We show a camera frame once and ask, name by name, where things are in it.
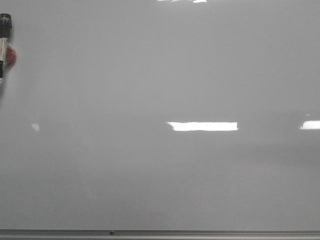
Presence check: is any white black whiteboard marker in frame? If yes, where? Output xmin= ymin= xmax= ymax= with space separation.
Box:
xmin=0 ymin=13 xmax=13 ymax=85

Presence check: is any white whiteboard with aluminium frame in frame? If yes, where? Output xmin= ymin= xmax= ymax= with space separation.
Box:
xmin=0 ymin=0 xmax=320 ymax=240

